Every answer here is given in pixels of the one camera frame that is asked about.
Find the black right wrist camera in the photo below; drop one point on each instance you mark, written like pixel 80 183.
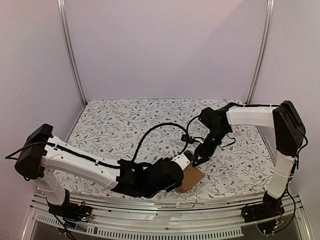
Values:
pixel 210 118

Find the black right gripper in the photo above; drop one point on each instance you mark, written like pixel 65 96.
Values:
pixel 202 152

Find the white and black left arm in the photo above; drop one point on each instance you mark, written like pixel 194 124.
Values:
pixel 44 152

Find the floral patterned table mat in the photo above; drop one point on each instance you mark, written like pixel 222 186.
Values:
pixel 149 129

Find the aluminium frame post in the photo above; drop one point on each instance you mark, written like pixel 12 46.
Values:
pixel 262 50
pixel 61 7

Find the right aluminium frame post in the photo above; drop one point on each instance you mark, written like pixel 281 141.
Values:
pixel 262 50

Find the brown cardboard box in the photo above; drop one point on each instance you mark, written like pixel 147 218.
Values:
pixel 192 176

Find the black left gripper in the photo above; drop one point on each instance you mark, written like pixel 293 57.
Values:
pixel 159 161

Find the aluminium front rail base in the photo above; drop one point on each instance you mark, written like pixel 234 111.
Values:
pixel 195 219

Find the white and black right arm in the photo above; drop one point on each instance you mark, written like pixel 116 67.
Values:
pixel 290 138

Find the left aluminium frame post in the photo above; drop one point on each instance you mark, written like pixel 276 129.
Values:
pixel 61 7

